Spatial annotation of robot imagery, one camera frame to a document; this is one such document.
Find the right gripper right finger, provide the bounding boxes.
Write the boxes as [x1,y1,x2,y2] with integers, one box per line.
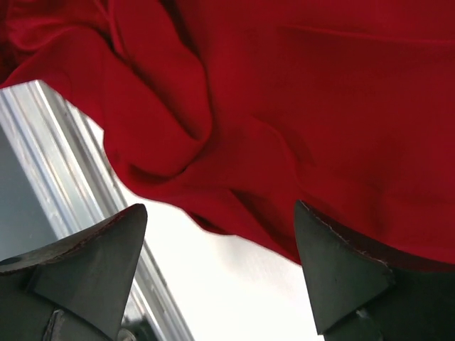
[294,201,454,340]

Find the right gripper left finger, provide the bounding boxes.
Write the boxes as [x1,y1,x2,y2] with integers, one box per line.
[1,204,147,340]

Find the red skirt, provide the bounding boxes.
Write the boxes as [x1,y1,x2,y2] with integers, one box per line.
[1,1,454,270]

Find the aluminium mounting rail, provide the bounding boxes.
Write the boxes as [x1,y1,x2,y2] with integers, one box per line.
[1,81,193,340]

